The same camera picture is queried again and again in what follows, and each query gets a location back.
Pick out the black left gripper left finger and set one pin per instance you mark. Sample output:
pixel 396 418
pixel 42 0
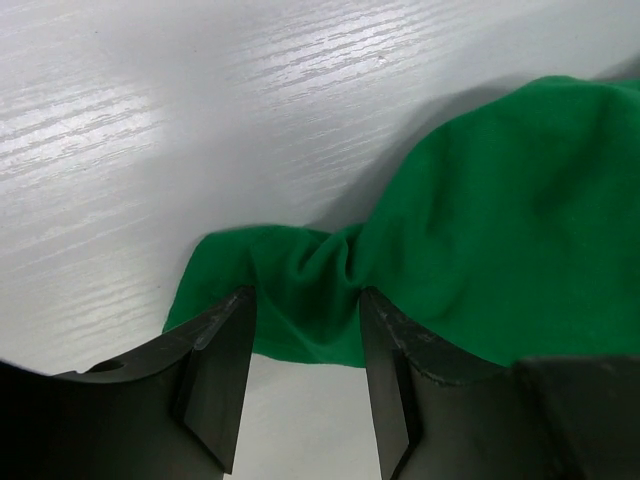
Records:
pixel 168 409

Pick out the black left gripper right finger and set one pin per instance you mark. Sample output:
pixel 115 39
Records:
pixel 440 412

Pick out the green t shirt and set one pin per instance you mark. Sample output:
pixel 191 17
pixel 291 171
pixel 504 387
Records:
pixel 510 231

